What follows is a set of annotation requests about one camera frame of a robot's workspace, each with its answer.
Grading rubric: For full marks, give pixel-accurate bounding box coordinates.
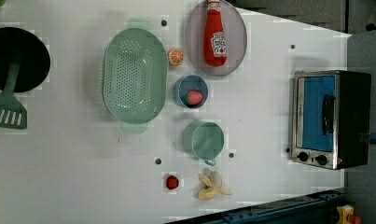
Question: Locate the peeled banana toy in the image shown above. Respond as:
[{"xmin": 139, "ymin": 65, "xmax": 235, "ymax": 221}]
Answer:
[{"xmin": 198, "ymin": 171, "xmax": 232, "ymax": 201}]

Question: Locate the strawberry toy in cup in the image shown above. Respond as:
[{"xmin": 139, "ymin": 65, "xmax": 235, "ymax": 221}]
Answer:
[{"xmin": 186, "ymin": 91, "xmax": 203, "ymax": 106}]

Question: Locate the grey round plate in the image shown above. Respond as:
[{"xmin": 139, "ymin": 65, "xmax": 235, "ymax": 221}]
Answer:
[{"xmin": 185, "ymin": 0, "xmax": 247, "ymax": 76}]

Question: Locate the blue metal frame rail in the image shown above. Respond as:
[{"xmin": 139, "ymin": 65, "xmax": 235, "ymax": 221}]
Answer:
[{"xmin": 168, "ymin": 190, "xmax": 345, "ymax": 224}]

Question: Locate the orange slice toy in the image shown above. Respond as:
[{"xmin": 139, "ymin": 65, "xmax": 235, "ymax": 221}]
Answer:
[{"xmin": 168, "ymin": 49, "xmax": 184, "ymax": 66}]

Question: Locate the black frying pan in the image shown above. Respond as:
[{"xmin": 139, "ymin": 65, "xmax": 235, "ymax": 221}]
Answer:
[{"xmin": 0, "ymin": 27, "xmax": 50, "ymax": 92}]

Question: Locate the green oval colander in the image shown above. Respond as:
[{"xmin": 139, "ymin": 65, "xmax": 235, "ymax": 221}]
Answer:
[{"xmin": 103, "ymin": 18, "xmax": 169, "ymax": 133}]

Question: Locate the blue cup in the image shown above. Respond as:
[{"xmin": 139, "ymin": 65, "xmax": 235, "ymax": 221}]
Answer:
[{"xmin": 173, "ymin": 75, "xmax": 208, "ymax": 108}]

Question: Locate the red plush ketchup bottle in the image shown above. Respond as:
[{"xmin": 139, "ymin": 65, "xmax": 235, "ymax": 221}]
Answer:
[{"xmin": 203, "ymin": 0, "xmax": 227, "ymax": 67}]

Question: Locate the green mug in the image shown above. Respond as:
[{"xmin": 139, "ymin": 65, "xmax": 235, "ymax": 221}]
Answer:
[{"xmin": 182, "ymin": 120, "xmax": 225, "ymax": 166}]

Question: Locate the red strawberry toy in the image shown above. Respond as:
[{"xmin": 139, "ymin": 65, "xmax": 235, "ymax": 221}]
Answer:
[{"xmin": 166, "ymin": 175, "xmax": 179, "ymax": 189}]

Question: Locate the green slotted spatula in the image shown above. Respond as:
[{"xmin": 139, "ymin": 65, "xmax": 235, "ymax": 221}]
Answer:
[{"xmin": 0, "ymin": 63, "xmax": 28, "ymax": 130}]

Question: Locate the silver black toaster oven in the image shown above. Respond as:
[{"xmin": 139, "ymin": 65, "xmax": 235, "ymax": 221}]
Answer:
[{"xmin": 291, "ymin": 70, "xmax": 371, "ymax": 170}]

